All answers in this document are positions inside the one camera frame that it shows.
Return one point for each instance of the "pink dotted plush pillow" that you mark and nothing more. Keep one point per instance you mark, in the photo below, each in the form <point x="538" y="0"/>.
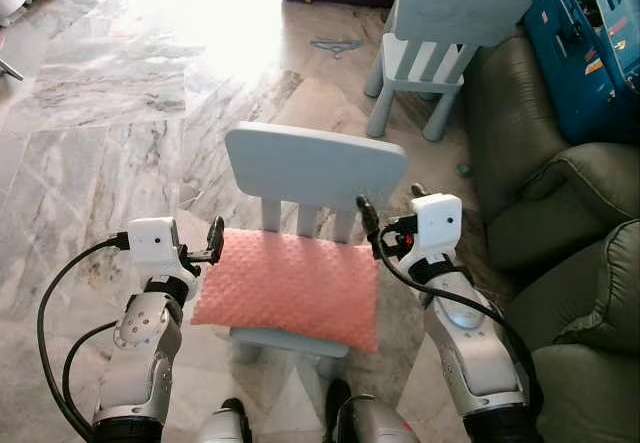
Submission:
<point x="290" y="288"/>

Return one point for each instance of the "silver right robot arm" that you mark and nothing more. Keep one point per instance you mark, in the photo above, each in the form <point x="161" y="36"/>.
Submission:
<point x="475" y="353"/>

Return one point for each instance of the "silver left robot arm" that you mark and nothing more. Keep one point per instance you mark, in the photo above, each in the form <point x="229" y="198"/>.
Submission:
<point x="140" y="363"/>

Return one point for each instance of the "dark green leather sofa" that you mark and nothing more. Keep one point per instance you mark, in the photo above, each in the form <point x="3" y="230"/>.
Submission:
<point x="520" y="123"/>

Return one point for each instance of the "light blue plastic child chair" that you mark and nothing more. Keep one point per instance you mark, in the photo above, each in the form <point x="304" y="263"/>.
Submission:
<point x="315" y="163"/>
<point x="460" y="8"/>

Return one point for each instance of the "grey clothes hanger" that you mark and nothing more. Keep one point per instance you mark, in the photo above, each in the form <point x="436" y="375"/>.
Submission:
<point x="335" y="47"/>

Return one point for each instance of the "silver black left robot leg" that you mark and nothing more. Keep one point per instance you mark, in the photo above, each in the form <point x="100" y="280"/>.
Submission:
<point x="225" y="425"/>

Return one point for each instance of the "silver black robot leg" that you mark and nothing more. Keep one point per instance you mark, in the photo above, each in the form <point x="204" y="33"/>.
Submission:
<point x="225" y="425"/>
<point x="370" y="421"/>

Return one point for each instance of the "silver black right robot leg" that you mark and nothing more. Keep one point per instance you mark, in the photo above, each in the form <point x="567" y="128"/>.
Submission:
<point x="370" y="421"/>

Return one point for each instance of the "blue plastic storage box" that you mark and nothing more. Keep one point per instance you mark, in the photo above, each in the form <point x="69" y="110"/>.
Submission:
<point x="575" y="73"/>

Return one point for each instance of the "grey metal stand foot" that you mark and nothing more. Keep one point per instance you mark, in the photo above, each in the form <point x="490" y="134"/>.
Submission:
<point x="10" y="69"/>

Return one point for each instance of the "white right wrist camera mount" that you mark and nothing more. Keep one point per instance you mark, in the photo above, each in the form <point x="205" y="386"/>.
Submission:
<point x="437" y="225"/>

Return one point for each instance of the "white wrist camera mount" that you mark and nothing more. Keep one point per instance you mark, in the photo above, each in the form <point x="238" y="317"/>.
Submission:
<point x="155" y="243"/>
<point x="437" y="225"/>

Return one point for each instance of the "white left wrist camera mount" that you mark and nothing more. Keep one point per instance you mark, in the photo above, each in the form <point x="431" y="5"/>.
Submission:
<point x="155" y="243"/>

